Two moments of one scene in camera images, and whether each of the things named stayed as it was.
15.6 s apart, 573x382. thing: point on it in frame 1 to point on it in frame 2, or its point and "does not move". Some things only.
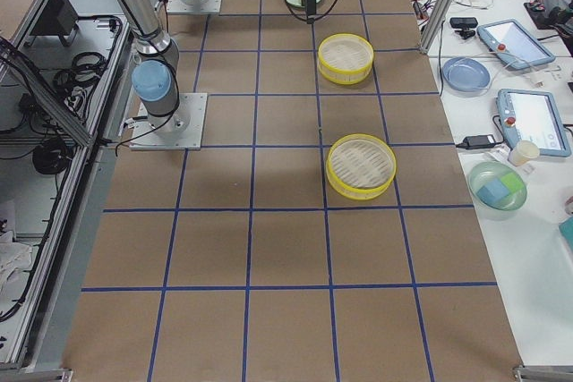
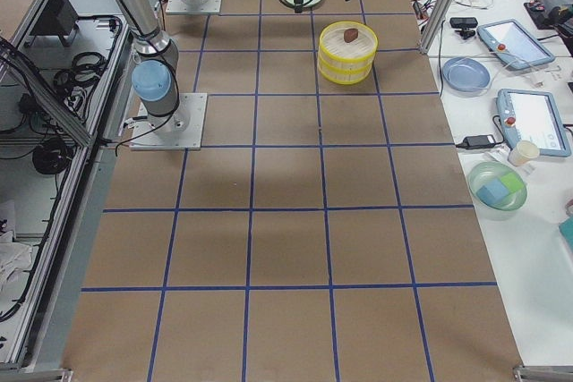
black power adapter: (471, 142) does not move
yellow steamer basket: (360, 166) to (342, 62)
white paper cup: (523, 152) does not move
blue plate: (466, 74) does not move
